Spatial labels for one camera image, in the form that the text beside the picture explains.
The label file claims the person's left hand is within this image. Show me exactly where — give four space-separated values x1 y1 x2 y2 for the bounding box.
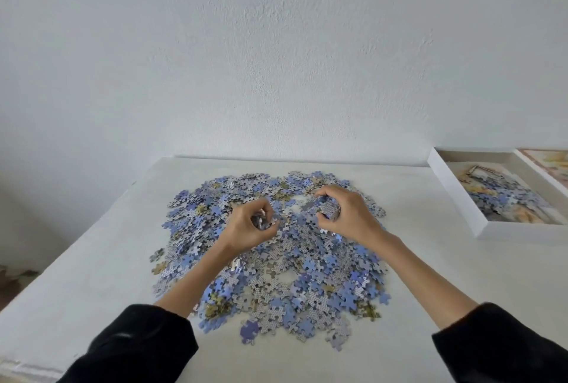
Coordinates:
220 198 280 255

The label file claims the person's right hand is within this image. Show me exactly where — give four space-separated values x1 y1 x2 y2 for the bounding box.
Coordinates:
313 185 388 251

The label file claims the blue grey jigsaw piece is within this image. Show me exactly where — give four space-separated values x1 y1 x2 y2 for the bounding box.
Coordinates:
316 199 341 222

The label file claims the person's left forearm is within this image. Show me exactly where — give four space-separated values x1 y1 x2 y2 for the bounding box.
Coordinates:
57 241 242 383

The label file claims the person's right forearm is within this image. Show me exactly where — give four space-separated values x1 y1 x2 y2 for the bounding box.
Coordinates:
372 232 568 383

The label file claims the pile of blue puzzle pieces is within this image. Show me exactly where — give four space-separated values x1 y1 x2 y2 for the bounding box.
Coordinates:
149 170 392 351

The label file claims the white cardboard box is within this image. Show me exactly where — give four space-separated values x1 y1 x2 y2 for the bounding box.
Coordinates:
427 147 568 242

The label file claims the heap of boxed puzzle pieces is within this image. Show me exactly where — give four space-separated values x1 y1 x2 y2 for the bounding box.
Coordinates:
457 165 555 223

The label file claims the printed box lid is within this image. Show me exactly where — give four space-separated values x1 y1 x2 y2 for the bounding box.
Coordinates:
516 149 568 198

